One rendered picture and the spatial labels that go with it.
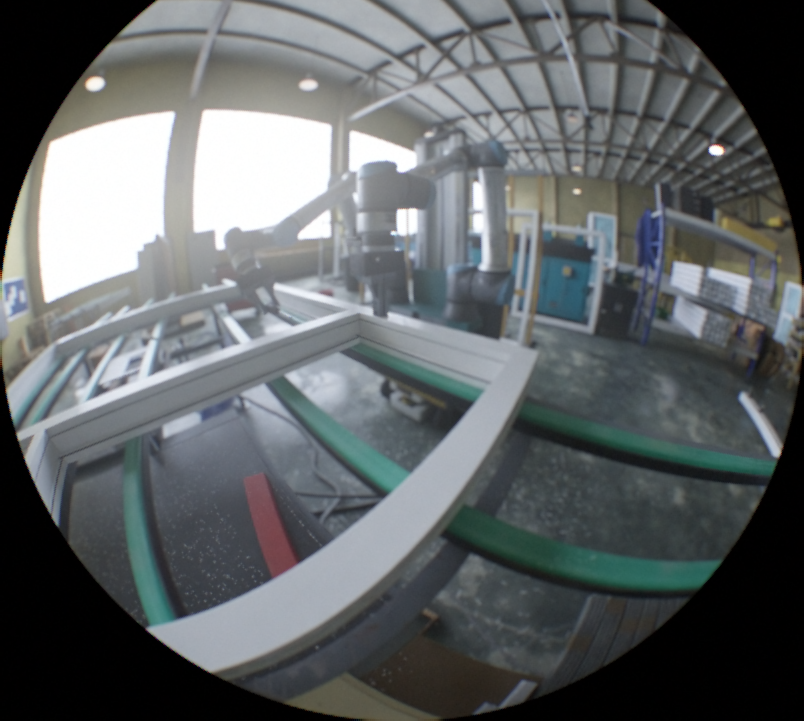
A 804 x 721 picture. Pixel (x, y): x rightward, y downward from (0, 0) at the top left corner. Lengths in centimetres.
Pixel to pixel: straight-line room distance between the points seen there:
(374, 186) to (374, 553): 55
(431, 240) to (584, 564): 152
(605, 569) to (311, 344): 61
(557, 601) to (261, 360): 132
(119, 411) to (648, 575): 74
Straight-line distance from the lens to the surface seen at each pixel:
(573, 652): 93
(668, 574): 37
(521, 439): 42
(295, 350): 53
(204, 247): 773
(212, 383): 50
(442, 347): 47
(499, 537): 28
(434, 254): 151
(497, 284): 107
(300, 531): 59
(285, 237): 85
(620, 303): 384
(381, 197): 52
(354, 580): 18
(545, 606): 124
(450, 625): 113
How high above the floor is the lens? 111
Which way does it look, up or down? 19 degrees down
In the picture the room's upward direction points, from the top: 1 degrees counter-clockwise
